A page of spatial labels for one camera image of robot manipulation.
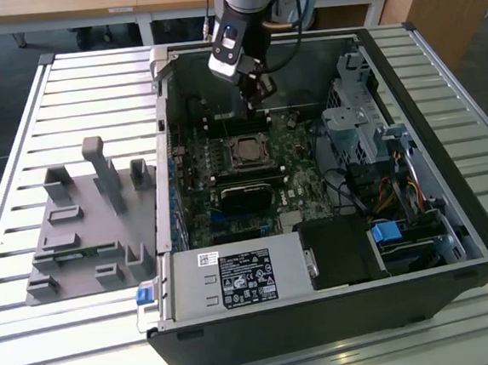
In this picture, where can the green motherboard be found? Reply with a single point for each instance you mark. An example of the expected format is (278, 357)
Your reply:
(304, 186)

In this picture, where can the green RAM stick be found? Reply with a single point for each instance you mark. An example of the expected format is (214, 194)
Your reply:
(87, 251)

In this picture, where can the grey power supply unit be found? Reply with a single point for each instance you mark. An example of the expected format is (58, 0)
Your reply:
(193, 281)

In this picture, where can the silver metal drive bracket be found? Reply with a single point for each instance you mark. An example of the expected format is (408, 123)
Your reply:
(422, 167)

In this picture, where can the wooden cabinet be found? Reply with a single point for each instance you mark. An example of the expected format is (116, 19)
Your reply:
(455, 2)

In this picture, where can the black plastic shroud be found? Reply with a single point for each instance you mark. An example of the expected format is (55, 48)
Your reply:
(340, 251)

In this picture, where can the black PC case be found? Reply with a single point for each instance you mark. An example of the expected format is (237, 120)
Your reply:
(283, 333)

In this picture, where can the grey case latch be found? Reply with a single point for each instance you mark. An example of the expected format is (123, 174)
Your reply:
(158, 62)

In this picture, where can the CPU socket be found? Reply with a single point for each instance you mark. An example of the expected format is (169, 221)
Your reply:
(251, 167)

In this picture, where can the grey parts rack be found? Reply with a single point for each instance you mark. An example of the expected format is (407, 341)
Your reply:
(80, 214)

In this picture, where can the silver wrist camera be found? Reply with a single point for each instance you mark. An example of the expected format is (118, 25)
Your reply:
(228, 51)

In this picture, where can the round coin battery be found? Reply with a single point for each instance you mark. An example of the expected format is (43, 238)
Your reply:
(292, 121)

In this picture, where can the blue case latch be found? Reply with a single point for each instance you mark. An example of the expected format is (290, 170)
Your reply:
(143, 296)

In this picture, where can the blue disk carrier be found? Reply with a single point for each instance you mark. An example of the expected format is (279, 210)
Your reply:
(386, 233)

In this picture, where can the grey metal drive cage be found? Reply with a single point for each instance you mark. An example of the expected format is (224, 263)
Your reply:
(346, 131)

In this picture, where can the black graphics card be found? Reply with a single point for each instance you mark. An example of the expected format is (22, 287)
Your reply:
(245, 197)

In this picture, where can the silver chipset heatsink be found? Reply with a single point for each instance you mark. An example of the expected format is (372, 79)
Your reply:
(292, 221)

